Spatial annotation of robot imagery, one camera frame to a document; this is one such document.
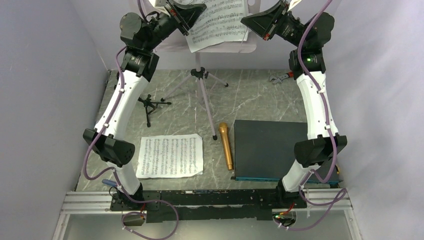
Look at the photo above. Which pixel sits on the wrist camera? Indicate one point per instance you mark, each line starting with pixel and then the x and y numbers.
pixel 158 3
pixel 293 3

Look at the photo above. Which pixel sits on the black microphone stand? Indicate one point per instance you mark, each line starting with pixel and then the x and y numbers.
pixel 150 106

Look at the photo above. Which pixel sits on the blue pen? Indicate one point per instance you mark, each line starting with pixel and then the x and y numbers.
pixel 108 182

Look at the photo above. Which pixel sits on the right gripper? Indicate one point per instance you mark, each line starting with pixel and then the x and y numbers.
pixel 263 23

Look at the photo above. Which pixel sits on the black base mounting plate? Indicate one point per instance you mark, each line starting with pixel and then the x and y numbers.
pixel 185 205

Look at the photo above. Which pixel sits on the gold microphone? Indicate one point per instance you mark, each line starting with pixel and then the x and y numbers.
pixel 224 133

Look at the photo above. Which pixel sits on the dark blue flat box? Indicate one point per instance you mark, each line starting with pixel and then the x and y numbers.
pixel 264 151

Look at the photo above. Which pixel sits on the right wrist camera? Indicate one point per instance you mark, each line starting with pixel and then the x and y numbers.
pixel 293 3

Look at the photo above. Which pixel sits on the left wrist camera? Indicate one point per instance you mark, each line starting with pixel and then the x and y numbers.
pixel 158 3

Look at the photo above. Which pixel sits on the orange handled adjustable wrench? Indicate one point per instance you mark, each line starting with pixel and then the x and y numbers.
pixel 279 79

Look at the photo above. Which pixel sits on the aluminium frame rail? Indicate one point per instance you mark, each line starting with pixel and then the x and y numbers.
pixel 99 202

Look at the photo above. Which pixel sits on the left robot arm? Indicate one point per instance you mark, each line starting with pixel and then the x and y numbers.
pixel 140 36

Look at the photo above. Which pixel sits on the sheet music page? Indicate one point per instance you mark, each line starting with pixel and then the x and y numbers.
pixel 170 156
pixel 219 23

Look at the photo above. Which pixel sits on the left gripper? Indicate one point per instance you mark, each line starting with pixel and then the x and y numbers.
pixel 190 13

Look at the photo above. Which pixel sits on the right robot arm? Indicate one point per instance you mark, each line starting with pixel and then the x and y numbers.
pixel 309 71

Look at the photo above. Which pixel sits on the lilac music stand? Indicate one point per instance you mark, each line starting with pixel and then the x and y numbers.
pixel 178 43

